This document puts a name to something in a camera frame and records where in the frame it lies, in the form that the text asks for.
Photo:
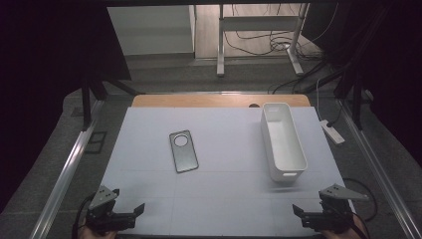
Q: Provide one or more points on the white power strip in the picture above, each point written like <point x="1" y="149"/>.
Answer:
<point x="332" y="132"/>

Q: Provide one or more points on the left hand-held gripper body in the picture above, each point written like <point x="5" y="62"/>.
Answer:
<point x="106" y="219"/>

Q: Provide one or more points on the white table cover board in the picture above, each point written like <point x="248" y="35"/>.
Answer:
<point x="225" y="199"/>

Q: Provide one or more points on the black metal stand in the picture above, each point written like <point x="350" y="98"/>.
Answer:
<point x="357" y="103"/>
<point x="86" y="103"/>

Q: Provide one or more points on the white desk frame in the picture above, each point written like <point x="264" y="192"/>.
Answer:
<point x="258" y="23"/>

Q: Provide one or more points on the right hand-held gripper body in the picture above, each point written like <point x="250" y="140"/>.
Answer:
<point x="331" y="219"/>

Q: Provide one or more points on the black floor socket plate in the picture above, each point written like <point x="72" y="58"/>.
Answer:
<point x="96" y="142"/>

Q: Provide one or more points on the aluminium floor rail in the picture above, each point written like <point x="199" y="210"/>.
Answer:
<point x="378" y="169"/>
<point x="66" y="169"/>

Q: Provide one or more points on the person's left hand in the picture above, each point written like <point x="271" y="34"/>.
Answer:
<point x="96" y="236"/>

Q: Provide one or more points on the dark phone case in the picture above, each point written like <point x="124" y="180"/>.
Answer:
<point x="185" y="159"/>

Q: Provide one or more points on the person's right hand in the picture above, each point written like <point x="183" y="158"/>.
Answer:
<point x="338" y="236"/>

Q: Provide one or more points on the white plastic storage bin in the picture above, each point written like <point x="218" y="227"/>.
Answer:
<point x="283" y="146"/>

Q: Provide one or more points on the white cabinet panel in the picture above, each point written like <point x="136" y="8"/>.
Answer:
<point x="151" y="30"/>

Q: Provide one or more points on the black curtain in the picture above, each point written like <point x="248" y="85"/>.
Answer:
<point x="49" y="66"/>
<point x="391" y="66"/>

